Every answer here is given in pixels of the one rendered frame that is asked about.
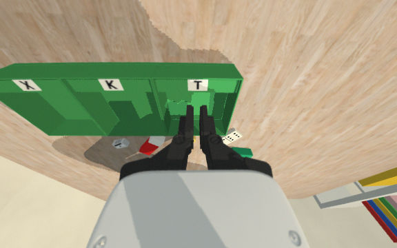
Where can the green rack of bins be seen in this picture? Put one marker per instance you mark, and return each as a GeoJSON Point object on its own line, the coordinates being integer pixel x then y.
{"type": "Point", "coordinates": [119, 98]}

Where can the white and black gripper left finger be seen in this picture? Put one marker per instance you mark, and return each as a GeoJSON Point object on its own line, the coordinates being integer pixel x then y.
{"type": "Point", "coordinates": [172, 157]}

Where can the green 9v battery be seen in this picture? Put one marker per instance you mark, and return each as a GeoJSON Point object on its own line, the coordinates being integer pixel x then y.
{"type": "Point", "coordinates": [244, 152]}

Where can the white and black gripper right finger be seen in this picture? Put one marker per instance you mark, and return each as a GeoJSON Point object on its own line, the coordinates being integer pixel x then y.
{"type": "Point", "coordinates": [218, 155]}

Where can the white domino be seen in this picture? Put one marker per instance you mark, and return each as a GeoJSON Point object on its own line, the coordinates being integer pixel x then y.
{"type": "Point", "coordinates": [231, 136]}

